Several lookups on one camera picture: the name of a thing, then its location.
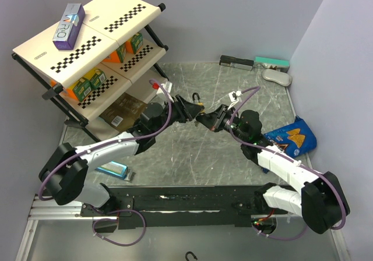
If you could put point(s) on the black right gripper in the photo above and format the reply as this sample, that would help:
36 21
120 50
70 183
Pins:
214 120

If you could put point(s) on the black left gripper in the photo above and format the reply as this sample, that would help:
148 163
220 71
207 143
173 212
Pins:
186 111

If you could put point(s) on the yellow padlock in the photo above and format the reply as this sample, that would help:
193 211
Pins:
198 102

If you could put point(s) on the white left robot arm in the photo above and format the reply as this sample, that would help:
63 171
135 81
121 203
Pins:
64 175

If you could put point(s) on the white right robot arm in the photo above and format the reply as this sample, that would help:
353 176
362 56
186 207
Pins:
316 197

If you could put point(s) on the black rectangular box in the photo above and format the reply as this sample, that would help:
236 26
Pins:
233 62

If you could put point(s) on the brown foil pouch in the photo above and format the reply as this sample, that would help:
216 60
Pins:
123 112

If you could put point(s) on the teal white box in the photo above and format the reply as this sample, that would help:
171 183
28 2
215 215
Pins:
269 63

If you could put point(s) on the grey oval case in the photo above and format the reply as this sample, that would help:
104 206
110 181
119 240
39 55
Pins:
278 77

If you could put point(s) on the blue Doritos chip bag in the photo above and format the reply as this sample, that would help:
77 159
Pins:
294 139

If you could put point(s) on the blue toothpaste box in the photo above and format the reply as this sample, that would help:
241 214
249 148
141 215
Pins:
116 170

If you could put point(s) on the white checkered shelf rack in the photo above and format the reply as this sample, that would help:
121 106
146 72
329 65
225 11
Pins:
107 25

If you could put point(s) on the black hook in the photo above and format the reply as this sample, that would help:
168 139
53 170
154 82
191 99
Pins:
189 255

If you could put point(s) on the purple silver box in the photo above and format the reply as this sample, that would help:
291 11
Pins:
68 27

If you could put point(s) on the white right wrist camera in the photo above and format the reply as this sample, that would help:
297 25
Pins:
235 97

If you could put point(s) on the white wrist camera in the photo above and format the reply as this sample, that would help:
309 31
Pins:
167 86
235 97

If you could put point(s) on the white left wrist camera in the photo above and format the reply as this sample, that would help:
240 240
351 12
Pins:
167 86

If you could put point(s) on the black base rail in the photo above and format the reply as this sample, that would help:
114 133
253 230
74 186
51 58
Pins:
164 206

